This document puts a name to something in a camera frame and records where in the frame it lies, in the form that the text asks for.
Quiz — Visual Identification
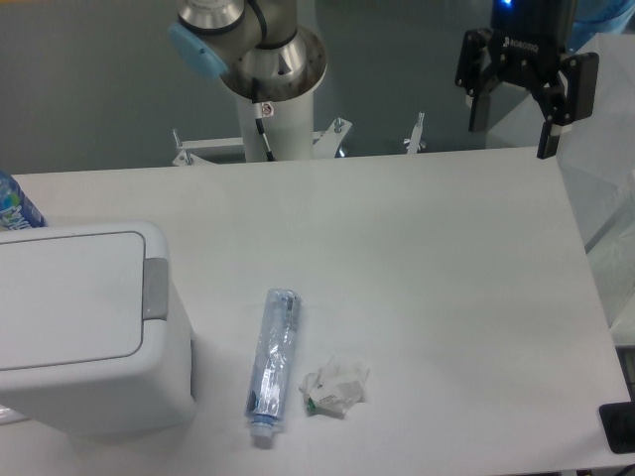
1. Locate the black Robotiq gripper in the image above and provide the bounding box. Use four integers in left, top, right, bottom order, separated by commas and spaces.
454, 1, 599, 160

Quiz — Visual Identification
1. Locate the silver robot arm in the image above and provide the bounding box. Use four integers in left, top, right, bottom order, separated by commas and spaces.
169, 1, 599, 162

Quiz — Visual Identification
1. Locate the white trash can lid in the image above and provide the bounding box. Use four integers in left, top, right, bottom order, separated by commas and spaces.
1, 231, 145, 370

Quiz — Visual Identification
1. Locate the white trash can body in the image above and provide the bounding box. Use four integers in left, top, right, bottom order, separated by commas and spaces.
1, 221, 196, 435

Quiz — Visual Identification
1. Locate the large blue water jug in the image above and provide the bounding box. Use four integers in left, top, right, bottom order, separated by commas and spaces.
566, 0, 634, 52

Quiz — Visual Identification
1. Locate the metal table clamp right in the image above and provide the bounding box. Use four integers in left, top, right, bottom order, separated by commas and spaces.
403, 111, 427, 155

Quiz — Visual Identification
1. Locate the metal table clamp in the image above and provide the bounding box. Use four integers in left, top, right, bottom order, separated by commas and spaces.
403, 111, 427, 155
333, 117, 345, 158
172, 129, 193, 167

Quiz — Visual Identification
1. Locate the metal table clamp middle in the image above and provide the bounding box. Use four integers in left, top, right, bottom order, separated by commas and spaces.
333, 117, 345, 158

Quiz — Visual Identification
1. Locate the metal table clamp left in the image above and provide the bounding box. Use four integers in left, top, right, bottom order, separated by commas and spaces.
172, 129, 193, 167

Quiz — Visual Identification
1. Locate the black device at edge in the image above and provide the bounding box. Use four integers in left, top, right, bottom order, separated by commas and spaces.
598, 402, 634, 454

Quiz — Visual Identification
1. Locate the crumpled white paper wrapper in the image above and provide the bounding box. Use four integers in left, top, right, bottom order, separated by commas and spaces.
299, 356, 370, 418

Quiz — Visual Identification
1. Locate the empty clear plastic bottle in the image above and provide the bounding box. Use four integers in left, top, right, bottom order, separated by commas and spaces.
245, 289, 302, 441

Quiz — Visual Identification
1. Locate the grey lid push button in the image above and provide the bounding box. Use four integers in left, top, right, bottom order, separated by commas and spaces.
142, 258, 170, 320

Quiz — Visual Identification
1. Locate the blue labelled water bottle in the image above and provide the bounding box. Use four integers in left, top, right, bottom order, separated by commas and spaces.
1, 172, 48, 231

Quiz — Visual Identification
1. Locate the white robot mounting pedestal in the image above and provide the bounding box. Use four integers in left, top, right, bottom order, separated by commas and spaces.
182, 91, 352, 166

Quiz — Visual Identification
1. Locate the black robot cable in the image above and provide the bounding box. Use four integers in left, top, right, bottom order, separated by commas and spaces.
250, 77, 277, 163

